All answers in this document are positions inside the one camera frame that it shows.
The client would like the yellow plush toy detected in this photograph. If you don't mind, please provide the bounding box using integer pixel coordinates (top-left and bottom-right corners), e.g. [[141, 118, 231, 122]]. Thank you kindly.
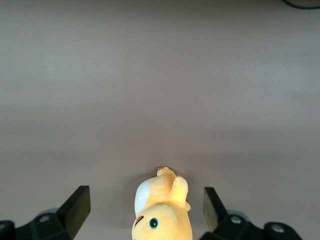
[[131, 166, 194, 240]]

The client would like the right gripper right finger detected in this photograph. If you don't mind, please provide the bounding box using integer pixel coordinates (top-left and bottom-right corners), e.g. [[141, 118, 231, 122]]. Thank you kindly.
[[201, 186, 305, 240]]

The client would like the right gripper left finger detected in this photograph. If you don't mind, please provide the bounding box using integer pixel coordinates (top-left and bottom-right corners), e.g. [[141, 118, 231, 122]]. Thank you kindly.
[[0, 185, 91, 240]]

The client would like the black looped cable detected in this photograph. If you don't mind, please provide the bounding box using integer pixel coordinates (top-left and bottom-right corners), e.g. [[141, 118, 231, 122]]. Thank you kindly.
[[282, 0, 320, 10]]

